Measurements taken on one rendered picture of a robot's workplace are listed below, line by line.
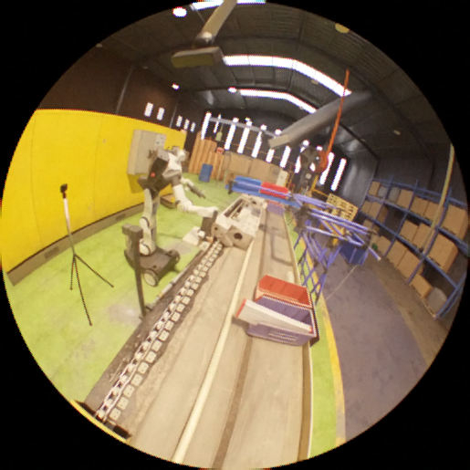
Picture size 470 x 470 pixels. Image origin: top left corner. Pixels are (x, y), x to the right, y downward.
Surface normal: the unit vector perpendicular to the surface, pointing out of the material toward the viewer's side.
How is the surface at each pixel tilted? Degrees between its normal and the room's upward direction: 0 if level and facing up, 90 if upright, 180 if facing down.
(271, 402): 0
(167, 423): 0
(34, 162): 90
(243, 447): 0
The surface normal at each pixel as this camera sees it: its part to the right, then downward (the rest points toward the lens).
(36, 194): 0.94, 0.35
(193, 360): 0.29, -0.86
